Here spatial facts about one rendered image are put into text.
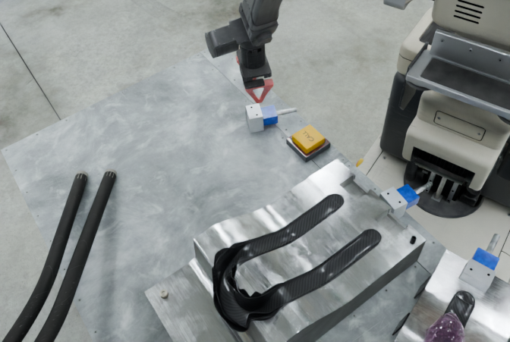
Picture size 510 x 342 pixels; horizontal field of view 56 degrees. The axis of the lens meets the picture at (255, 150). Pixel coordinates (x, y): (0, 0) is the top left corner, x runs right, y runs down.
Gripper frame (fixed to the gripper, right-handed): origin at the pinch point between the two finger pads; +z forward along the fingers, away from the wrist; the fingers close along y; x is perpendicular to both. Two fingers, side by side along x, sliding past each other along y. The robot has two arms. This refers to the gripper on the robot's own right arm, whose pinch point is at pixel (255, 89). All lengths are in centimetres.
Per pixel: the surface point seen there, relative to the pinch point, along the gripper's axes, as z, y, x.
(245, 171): 12.6, 14.6, -6.5
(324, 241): 4.0, 42.2, 4.6
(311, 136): 8.8, 11.3, 11.3
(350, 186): 6.1, 29.6, 14.6
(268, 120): 9.6, 2.5, 2.2
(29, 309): 4, 42, -53
